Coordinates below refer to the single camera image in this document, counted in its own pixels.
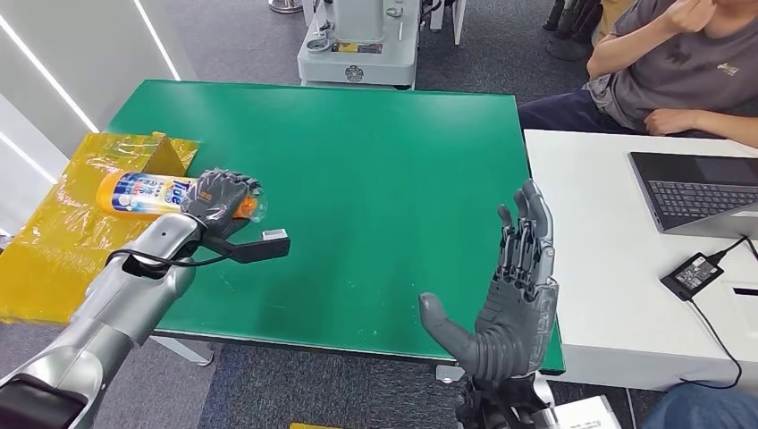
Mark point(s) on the yellow flat item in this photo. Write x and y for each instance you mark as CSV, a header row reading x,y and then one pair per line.
x,y
317,426

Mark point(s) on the person's left forearm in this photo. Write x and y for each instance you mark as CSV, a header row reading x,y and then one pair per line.
x,y
722,127

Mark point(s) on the dark grey laptop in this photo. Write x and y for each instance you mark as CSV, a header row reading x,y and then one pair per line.
x,y
693,194

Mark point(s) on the orange detergent bottle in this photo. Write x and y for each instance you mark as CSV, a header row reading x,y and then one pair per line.
x,y
142,195

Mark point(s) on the round metal stand base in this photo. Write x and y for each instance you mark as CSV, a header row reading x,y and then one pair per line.
x,y
285,6

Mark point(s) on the person's right forearm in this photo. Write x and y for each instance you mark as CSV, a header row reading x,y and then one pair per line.
x,y
628,50

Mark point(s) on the yellow taped cardboard box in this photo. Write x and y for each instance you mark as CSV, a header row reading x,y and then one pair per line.
x,y
47,266

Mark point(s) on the black power adapter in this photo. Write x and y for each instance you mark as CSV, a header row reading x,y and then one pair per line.
x,y
691,276

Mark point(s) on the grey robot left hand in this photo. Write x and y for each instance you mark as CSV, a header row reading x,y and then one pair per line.
x,y
216,198

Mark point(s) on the white desk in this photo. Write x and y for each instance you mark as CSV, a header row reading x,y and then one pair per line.
x,y
592,237

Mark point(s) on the person's left hand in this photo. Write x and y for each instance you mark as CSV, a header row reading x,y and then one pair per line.
x,y
664,121

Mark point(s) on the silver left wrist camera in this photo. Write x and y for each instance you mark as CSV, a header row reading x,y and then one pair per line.
x,y
260,248

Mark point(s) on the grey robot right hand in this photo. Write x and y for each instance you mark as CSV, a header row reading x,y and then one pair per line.
x,y
515,331

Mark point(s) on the person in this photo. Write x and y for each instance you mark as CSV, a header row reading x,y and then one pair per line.
x,y
681,71

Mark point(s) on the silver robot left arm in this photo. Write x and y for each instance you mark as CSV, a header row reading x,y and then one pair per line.
x,y
118,302

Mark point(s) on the person's right hand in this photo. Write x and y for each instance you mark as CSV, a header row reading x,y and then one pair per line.
x,y
690,15

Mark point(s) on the white machine with column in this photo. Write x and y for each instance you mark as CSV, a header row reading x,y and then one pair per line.
x,y
355,65

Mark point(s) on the person's leg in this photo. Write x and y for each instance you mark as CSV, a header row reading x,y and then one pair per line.
x,y
704,410

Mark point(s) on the white panel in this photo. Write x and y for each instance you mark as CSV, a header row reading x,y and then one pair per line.
x,y
457,21

